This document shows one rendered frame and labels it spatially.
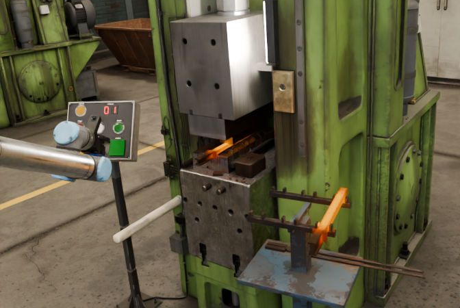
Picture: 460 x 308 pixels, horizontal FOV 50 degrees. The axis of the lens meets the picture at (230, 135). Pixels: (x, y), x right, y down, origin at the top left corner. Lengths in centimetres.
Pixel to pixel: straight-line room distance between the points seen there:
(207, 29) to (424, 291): 188
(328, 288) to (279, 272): 20
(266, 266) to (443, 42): 562
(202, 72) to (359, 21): 71
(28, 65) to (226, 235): 494
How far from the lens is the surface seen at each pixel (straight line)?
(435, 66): 728
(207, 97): 207
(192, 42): 206
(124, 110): 235
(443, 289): 306
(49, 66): 684
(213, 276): 241
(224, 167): 214
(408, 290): 301
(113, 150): 233
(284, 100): 200
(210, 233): 227
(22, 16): 669
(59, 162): 165
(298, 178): 212
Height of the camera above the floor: 178
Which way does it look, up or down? 19 degrees down
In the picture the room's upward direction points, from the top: 4 degrees counter-clockwise
